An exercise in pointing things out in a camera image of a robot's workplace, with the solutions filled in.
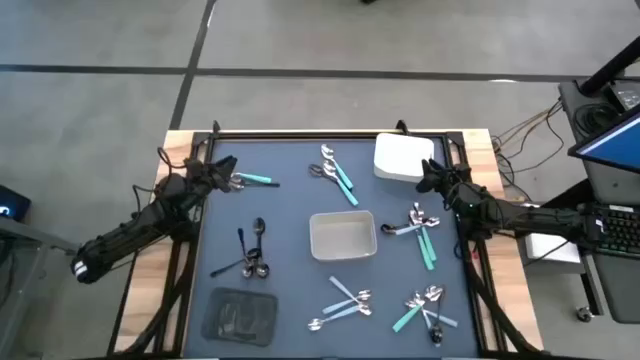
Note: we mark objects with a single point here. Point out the blue table mat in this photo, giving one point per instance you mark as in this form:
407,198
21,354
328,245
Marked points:
290,240

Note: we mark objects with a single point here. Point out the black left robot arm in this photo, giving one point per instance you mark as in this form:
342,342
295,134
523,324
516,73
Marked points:
125,235

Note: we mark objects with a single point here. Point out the black device blue light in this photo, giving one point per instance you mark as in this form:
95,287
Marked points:
12,205

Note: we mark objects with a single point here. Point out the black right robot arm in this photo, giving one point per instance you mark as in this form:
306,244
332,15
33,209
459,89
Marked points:
540,220

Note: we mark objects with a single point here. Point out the black pole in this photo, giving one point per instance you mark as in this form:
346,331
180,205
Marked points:
610,65

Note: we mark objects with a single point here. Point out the beige plastic bin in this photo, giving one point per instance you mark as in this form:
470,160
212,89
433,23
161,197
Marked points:
342,235

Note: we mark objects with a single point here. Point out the white plastic bin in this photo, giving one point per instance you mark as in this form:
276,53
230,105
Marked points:
400,155

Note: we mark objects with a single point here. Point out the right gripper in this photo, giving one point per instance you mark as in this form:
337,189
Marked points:
456,182

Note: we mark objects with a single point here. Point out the black table clamp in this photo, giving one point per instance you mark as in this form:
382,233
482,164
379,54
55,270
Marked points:
401,127
216,127

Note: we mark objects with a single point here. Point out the black backlit keyboard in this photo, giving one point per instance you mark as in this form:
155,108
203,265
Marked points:
620,230

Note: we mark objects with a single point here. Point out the caster wheel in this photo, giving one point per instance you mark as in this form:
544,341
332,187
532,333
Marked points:
584,314

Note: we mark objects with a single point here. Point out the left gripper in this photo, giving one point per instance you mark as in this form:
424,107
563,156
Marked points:
200,176

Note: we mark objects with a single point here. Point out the black box device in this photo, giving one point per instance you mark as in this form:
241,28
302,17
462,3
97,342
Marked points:
627,95

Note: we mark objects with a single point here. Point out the black mesh tray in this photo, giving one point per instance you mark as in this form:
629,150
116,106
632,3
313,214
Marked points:
240,317

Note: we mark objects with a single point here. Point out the grey side table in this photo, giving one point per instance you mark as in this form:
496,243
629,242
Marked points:
40,237

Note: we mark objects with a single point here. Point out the white paper box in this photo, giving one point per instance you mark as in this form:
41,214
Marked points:
550,250

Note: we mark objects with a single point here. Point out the black aluminium table frame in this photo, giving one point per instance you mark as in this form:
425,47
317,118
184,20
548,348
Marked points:
300,135

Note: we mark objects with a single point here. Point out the computer monitor blue screen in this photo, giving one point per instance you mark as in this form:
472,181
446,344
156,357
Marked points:
615,145

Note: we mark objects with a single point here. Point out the grey equipment cart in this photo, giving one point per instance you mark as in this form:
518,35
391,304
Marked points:
615,290

